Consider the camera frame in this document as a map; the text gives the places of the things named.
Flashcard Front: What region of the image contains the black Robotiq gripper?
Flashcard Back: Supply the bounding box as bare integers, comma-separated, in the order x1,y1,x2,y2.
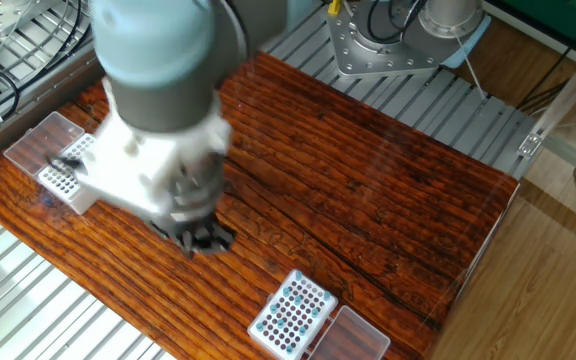
148,212,237,261

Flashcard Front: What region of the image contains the white pipette tip rack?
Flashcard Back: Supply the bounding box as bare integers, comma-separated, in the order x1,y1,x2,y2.
246,268,340,360
36,132,100,215

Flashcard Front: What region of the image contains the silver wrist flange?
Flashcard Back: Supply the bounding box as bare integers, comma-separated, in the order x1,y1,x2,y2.
166,152,228,227

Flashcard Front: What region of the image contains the clear plastic rack lid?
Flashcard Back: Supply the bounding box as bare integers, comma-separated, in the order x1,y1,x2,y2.
2,110,86,177
307,304,392,360

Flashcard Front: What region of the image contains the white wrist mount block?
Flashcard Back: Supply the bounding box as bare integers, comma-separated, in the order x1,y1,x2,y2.
75,92,234,222

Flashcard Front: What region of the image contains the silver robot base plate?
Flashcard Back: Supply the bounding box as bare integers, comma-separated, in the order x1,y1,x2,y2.
326,2,444,79

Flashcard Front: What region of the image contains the black base cable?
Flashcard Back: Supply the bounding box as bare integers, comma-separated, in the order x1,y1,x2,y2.
366,0,425,45

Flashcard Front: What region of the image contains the white cable tie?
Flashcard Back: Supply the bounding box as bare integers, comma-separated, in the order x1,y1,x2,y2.
451,28,489,100

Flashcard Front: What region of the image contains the thin black floor cable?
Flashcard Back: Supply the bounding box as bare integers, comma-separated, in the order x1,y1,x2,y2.
516,44,574,114

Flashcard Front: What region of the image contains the aluminium frame post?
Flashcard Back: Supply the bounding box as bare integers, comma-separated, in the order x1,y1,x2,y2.
515,32,576,161

